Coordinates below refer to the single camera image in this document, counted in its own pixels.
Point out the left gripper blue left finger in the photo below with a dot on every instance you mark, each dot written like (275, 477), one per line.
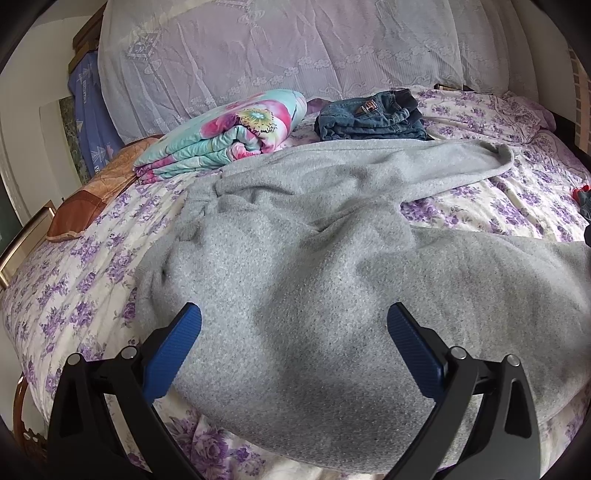
(82, 440)

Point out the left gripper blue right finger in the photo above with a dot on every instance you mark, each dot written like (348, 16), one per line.
(504, 440)

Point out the grey fleece sweatpants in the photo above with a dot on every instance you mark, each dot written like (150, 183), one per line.
(294, 259)

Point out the purple floral bed sheet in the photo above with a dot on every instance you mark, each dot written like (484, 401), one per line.
(79, 295)

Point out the orange brown pillow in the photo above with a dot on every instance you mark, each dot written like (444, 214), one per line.
(82, 208)

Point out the dark green pants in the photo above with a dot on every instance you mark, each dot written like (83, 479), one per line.
(582, 197)

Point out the folded floral turquoise pink blanket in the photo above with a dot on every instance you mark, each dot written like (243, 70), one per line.
(222, 135)

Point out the folded blue denim jeans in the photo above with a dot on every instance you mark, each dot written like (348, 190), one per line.
(392, 114)

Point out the blue patterned cloth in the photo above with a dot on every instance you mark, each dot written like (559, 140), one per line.
(98, 139)

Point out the white lace covered headboard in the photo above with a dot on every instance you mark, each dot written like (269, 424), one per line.
(163, 62)

